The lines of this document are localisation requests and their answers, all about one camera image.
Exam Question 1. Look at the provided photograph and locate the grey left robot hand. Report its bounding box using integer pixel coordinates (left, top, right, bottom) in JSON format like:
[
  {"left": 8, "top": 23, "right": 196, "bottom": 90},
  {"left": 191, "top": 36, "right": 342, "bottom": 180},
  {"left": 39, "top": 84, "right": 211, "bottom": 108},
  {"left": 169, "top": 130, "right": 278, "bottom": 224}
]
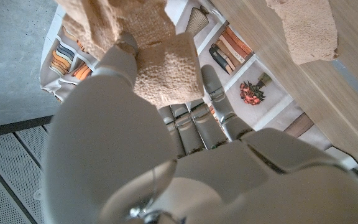
[{"left": 42, "top": 30, "right": 358, "bottom": 224}]

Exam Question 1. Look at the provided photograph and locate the tan nylon stocking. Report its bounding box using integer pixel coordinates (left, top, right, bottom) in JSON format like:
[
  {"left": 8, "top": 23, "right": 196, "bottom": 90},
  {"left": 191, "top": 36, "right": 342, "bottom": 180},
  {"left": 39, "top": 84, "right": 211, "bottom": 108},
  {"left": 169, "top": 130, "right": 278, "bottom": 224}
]
[{"left": 54, "top": 0, "right": 340, "bottom": 110}]

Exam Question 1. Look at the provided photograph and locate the printed bookshelf backdrop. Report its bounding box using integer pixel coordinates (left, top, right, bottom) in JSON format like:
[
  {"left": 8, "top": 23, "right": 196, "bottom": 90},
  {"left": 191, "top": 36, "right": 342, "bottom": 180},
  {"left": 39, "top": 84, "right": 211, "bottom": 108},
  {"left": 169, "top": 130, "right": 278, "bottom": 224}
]
[{"left": 39, "top": 0, "right": 358, "bottom": 200}]

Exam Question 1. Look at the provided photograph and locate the dark perforated partition panel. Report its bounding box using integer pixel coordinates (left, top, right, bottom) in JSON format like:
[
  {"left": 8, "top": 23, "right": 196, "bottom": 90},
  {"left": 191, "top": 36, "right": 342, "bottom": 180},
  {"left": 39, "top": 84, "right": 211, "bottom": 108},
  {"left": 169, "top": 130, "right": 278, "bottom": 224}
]
[{"left": 0, "top": 115, "right": 54, "bottom": 224}]

